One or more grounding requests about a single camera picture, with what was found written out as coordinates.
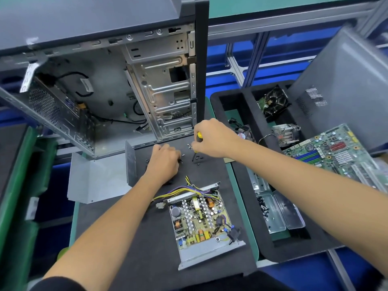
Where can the person's left hand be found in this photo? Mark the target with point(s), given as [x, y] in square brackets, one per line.
[163, 166]

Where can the person's right hand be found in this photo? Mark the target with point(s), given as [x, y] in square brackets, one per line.
[216, 139]

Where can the person's right fingers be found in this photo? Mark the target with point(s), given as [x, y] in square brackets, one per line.
[201, 142]

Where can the person's left fingers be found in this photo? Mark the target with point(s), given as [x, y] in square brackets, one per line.
[168, 150]

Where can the black square fan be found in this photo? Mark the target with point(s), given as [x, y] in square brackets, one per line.
[179, 160]

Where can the person's left forearm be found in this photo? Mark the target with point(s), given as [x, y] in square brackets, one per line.
[109, 230]

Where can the person's right forearm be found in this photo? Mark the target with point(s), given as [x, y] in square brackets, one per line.
[303, 184]

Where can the small black cooling fan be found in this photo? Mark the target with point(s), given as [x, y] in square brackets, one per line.
[244, 133]

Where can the black foam tray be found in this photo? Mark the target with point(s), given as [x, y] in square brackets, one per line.
[239, 184]

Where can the bent grey metal cover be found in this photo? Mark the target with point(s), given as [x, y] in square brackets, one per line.
[97, 175]

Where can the open power supply unit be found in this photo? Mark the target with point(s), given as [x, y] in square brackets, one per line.
[200, 221]

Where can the hard disk drive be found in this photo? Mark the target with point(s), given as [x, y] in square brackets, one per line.
[272, 101]

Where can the silver finned heatsink cooler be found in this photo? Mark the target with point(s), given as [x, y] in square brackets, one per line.
[285, 134]

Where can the black work mat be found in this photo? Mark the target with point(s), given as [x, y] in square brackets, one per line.
[136, 233]

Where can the heap of black screws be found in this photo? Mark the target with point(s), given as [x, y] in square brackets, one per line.
[263, 209]

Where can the open grey computer case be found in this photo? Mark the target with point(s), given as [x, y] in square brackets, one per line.
[100, 72]

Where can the clear plastic screw box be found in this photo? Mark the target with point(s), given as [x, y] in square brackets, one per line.
[282, 213]

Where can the green motherboard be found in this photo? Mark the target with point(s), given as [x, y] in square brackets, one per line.
[339, 151]

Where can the grey perforated case side panel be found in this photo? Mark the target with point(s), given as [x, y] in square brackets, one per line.
[342, 72]

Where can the green plastic crate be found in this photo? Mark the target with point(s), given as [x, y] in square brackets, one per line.
[18, 209]

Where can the silver metal bracket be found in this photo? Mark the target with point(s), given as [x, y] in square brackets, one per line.
[259, 181]

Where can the aluminium profile frame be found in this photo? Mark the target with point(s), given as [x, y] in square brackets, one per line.
[272, 24]

